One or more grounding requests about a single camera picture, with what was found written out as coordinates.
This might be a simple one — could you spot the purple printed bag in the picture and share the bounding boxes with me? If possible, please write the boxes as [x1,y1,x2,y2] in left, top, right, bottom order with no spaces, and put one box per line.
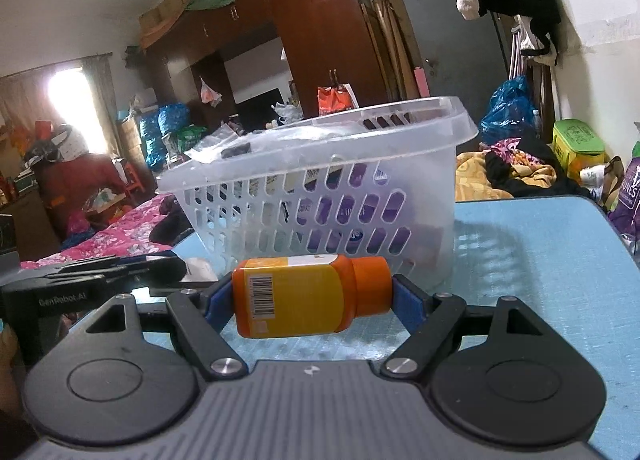
[607,140,640,257]

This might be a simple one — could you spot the orange medicine bottle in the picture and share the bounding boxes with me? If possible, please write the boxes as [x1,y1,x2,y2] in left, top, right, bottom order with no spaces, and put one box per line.
[231,255,392,339]

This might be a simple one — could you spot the black television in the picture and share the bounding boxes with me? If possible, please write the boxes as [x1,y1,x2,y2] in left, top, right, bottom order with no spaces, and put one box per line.
[235,87,287,133]

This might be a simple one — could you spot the white plastic basket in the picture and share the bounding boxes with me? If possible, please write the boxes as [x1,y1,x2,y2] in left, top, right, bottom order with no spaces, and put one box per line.
[156,96,480,291]

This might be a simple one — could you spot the person's left hand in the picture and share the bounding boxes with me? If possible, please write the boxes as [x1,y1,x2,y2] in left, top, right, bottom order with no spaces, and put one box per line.
[0,324,24,418]

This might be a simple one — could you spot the blue plastic bag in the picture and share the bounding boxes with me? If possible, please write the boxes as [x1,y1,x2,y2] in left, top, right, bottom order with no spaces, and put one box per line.
[480,76,539,147]
[138,102,191,171]

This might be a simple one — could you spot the pink floral blanket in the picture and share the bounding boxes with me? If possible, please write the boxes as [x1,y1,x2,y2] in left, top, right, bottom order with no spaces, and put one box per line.
[20,192,194,271]

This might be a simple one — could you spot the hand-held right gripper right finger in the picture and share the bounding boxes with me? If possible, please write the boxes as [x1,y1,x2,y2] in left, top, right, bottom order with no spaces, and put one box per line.
[380,274,555,381]

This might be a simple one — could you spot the brown wooden wardrobe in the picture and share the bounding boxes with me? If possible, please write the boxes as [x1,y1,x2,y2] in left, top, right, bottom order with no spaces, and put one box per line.
[125,0,397,141]

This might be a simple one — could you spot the red and white plastic bag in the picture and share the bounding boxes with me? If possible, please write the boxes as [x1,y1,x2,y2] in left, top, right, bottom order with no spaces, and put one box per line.
[317,84,360,116]

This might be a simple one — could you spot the wooden planks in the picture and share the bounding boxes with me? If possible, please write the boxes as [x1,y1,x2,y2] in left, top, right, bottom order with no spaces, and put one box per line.
[364,0,422,101]

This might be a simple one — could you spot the metal rack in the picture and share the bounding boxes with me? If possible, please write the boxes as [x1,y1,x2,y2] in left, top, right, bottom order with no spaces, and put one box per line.
[507,14,532,86]

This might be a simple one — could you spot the green plastic bag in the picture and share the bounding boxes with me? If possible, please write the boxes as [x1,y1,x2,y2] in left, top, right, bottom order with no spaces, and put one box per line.
[172,125,209,161]

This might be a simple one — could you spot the orange floral clothes pile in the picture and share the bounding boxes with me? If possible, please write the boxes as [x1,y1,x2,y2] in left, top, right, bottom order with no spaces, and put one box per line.
[455,137,592,201]

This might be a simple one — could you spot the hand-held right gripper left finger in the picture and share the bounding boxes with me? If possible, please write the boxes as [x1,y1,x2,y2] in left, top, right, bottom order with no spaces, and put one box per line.
[79,282,250,382]

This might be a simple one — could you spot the window curtain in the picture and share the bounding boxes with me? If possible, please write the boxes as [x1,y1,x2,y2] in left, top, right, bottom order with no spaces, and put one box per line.
[0,54,117,157]

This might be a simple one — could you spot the pink and white plastic bag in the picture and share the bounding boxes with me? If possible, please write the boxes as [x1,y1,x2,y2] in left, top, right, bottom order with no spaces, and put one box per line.
[200,77,224,108]

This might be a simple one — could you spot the green box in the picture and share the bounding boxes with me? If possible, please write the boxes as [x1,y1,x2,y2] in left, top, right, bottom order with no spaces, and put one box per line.
[552,119,609,181]

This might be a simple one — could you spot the grey door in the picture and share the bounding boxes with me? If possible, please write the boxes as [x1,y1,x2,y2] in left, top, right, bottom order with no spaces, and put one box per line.
[387,0,512,101]

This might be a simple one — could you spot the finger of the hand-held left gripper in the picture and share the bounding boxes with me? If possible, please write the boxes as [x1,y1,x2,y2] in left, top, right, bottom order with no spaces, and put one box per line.
[47,255,187,287]
[44,274,152,297]

